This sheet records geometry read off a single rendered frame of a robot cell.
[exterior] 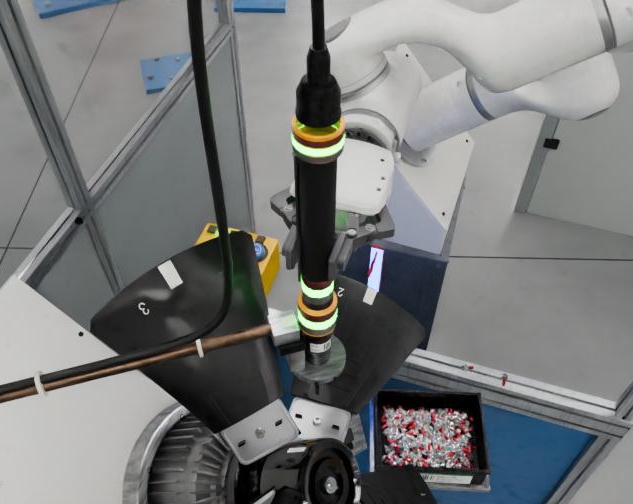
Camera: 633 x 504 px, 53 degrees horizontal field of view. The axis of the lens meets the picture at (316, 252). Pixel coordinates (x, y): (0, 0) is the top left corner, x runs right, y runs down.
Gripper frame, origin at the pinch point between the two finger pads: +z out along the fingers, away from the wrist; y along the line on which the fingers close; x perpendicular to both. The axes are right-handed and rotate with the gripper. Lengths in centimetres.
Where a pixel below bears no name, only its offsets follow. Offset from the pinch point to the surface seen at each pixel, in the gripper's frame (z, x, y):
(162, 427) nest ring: 7.2, -39.5, 21.5
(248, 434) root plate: 7.6, -31.0, 6.9
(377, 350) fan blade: -14.5, -38.1, -5.4
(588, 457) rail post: -34, -88, -52
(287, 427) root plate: 5.2, -30.7, 2.3
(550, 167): -179, -129, -43
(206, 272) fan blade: -3.7, -13.7, 15.6
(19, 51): -41, -15, 70
